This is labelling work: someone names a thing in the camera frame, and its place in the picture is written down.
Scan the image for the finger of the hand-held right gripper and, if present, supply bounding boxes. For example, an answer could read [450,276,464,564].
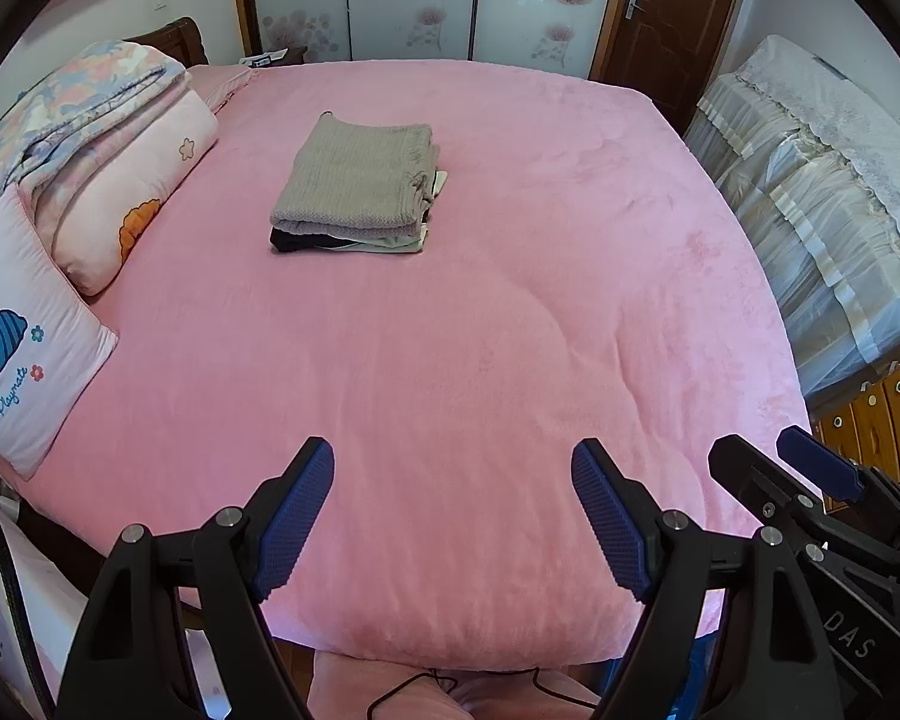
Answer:
[709,435,900,578]
[778,426,900,560]

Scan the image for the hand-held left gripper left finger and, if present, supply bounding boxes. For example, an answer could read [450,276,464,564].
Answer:
[58,436,335,720]

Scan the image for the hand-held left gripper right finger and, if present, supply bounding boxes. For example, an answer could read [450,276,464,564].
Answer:
[571,439,845,720]

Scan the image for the grey knit cardigan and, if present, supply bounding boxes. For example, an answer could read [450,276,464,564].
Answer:
[271,112,441,239]

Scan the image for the wooden drawer cabinet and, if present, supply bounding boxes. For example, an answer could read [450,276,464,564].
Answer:
[810,349,900,488]

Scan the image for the blue plastic object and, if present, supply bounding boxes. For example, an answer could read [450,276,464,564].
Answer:
[675,637,713,720]

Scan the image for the person's pink pants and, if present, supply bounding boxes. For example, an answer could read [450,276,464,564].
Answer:
[311,651,608,720]

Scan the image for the pink bed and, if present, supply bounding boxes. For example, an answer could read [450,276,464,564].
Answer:
[19,58,811,670]

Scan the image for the white lace furniture cover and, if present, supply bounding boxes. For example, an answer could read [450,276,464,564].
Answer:
[682,34,900,398]

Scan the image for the green and black folded garment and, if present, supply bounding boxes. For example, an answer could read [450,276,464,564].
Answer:
[270,169,449,254]

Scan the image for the white pillow with blue bag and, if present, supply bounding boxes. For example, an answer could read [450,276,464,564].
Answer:
[0,184,119,479]

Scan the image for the pink flower pillow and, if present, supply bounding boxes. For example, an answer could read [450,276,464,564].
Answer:
[30,88,220,297]

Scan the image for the plain pink pillow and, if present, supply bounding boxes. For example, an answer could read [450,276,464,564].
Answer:
[187,64,260,117]

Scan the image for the wooden nightstand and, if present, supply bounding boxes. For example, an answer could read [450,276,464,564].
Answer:
[240,46,308,67]

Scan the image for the brown wooden door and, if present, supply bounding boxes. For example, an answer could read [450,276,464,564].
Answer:
[589,0,751,132]

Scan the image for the blue floral folded blanket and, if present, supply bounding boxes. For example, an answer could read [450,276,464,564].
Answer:
[0,40,188,203]

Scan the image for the dark wooden headboard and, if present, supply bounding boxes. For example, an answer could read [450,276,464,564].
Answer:
[124,17,209,67]

